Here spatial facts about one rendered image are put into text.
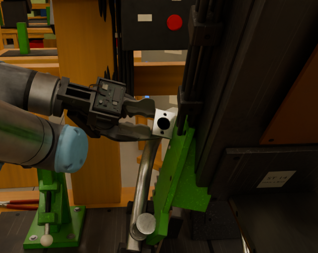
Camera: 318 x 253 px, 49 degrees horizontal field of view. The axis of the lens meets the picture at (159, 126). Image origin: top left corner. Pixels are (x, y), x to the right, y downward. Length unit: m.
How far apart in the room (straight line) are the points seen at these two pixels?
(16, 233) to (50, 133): 0.51
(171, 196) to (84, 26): 0.48
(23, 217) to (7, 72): 0.50
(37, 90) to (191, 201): 0.33
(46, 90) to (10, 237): 0.47
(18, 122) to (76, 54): 0.48
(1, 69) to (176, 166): 0.34
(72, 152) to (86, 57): 0.41
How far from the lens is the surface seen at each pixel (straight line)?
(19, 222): 1.04
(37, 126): 0.51
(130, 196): 1.11
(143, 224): 0.66
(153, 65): 1.02
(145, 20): 0.80
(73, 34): 0.92
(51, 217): 0.87
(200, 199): 0.66
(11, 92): 0.66
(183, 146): 0.58
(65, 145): 0.54
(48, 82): 0.65
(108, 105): 0.62
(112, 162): 1.02
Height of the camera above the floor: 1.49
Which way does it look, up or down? 22 degrees down
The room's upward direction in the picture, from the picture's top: straight up
